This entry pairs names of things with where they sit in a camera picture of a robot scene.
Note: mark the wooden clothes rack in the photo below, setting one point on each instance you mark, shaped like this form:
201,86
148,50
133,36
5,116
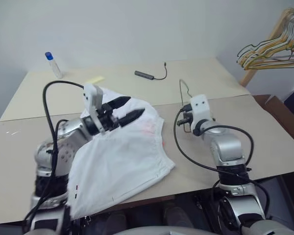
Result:
250,75

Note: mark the yellow sticky note pad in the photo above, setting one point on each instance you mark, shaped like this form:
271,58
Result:
96,79

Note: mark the brown cardboard box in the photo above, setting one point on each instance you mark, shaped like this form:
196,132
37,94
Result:
276,107

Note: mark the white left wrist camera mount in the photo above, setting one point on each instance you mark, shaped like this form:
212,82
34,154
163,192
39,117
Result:
93,94

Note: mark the white shorts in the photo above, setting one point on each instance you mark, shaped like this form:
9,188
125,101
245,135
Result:
117,166

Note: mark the white bottle with blue cap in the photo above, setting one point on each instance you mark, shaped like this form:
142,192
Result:
56,68

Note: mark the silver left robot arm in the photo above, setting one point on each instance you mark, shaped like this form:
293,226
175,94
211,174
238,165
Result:
68,129

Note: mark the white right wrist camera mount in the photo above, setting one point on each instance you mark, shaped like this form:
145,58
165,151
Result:
201,107

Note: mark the silver robot torso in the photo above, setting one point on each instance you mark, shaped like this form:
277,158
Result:
161,230

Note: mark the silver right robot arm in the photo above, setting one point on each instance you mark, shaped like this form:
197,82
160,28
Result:
225,144

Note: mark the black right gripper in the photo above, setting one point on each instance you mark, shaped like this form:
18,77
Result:
187,121

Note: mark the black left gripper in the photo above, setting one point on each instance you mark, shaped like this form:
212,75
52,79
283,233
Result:
108,120

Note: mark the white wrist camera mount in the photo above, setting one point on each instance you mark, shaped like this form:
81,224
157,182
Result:
201,107
93,94

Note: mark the bunch of hangers on rack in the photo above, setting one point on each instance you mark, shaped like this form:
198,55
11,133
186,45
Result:
272,43

